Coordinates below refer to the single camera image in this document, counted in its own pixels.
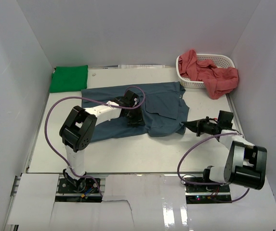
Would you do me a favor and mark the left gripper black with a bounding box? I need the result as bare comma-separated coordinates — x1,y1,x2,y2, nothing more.
125,104,145,128

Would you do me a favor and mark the blue t shirt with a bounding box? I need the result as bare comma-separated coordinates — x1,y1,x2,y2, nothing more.
91,82,189,142

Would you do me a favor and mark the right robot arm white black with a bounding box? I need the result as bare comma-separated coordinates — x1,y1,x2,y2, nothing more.
177,111,267,192

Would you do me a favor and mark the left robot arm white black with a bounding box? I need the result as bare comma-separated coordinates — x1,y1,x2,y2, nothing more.
59,90,145,192

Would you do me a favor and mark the red t shirt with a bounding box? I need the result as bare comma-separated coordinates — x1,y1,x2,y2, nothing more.
178,50,239,100

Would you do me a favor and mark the white perforated plastic basket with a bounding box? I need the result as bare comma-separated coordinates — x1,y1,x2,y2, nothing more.
175,53,235,89

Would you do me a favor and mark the folded green t shirt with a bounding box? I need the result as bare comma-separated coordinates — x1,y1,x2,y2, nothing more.
49,65,88,93

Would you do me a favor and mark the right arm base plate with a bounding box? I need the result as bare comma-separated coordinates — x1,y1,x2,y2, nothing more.
181,180,232,205

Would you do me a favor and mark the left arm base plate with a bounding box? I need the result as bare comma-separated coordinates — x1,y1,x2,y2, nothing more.
55,178,102,203

